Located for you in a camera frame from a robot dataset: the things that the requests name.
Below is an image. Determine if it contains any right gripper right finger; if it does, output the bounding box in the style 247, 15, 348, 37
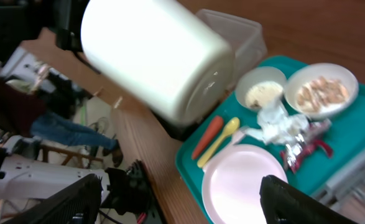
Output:
259, 175, 356, 224

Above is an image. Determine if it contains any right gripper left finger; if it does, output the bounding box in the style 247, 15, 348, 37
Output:
4, 174, 103, 224

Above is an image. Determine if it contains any white round plate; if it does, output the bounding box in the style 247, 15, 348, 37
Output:
201, 144, 287, 224

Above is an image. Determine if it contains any red silver foil wrapper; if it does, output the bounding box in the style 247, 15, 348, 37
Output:
280, 119, 334, 174

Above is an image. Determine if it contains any white napkin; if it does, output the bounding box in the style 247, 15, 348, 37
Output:
244, 99, 309, 145

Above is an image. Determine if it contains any yellow plastic spoon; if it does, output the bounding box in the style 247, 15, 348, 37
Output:
197, 117, 240, 168

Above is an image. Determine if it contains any white bowl with peanuts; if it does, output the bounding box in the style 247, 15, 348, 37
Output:
284, 63, 359, 120

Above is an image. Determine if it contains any white cup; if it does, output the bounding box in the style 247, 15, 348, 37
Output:
81, 0, 235, 125

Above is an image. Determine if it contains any grey dishwasher rack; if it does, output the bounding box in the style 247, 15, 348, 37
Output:
313, 151, 365, 223

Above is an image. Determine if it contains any teal serving tray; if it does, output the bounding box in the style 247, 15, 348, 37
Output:
175, 55, 365, 224

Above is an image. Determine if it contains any orange carrot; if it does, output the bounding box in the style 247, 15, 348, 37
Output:
191, 116, 224, 160

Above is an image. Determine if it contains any grey bowl with rice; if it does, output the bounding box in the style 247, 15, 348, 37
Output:
234, 67, 287, 112

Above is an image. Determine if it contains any black tray bin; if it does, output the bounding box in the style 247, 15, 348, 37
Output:
152, 112, 200, 141

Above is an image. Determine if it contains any clear plastic bin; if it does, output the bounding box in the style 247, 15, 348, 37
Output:
196, 9, 267, 90

